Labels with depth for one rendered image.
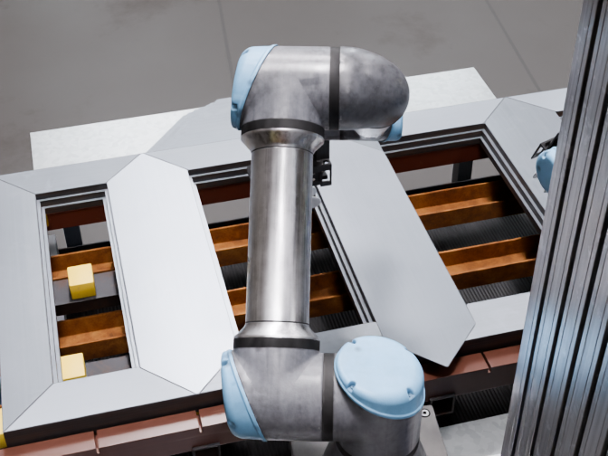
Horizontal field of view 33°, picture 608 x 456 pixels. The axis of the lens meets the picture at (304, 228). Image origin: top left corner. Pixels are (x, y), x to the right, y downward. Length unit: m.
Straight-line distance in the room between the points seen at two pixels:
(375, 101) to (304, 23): 3.23
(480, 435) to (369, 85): 0.86
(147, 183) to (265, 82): 0.94
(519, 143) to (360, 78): 1.08
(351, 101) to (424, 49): 3.08
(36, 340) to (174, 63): 2.55
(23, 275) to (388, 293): 0.72
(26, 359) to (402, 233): 0.79
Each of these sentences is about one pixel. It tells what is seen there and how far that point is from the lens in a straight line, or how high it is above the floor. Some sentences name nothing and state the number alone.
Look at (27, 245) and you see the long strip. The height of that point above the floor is 0.86.
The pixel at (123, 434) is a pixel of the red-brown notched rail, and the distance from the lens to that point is 1.86.
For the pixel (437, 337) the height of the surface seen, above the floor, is 0.86.
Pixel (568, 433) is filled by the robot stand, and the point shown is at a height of 1.45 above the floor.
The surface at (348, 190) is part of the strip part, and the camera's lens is 2.26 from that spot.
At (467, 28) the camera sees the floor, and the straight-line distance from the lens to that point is 4.65.
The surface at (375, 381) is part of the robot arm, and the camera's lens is 1.33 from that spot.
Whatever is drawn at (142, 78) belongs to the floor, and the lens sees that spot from 4.32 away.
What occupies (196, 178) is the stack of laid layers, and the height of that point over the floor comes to 0.84.
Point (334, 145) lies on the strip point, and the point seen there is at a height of 0.86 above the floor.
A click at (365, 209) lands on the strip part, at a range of 2.21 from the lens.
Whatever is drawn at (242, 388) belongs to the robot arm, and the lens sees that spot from 1.34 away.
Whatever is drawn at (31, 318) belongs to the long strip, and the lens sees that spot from 2.04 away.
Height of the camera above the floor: 2.26
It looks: 40 degrees down
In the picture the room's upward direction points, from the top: 1 degrees counter-clockwise
